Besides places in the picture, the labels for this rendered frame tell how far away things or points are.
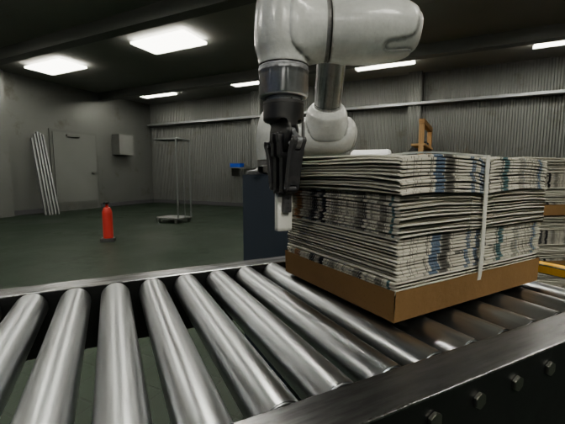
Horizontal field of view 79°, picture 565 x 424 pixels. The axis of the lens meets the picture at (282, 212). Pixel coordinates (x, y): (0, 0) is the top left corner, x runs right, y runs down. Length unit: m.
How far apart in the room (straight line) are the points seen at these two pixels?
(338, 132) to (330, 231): 0.81
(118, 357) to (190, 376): 0.10
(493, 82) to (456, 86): 0.72
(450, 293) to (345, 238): 0.17
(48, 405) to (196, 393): 0.13
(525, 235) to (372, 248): 0.32
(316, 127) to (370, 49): 0.71
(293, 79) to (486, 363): 0.48
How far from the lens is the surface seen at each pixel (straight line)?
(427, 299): 0.54
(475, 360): 0.46
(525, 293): 0.75
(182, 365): 0.42
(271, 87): 0.62
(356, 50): 0.66
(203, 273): 0.75
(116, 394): 0.39
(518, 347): 0.52
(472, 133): 9.06
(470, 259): 0.62
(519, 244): 0.74
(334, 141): 1.37
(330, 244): 0.58
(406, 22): 0.68
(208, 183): 11.38
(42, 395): 0.42
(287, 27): 0.64
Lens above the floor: 1.00
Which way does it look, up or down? 6 degrees down
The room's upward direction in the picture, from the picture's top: straight up
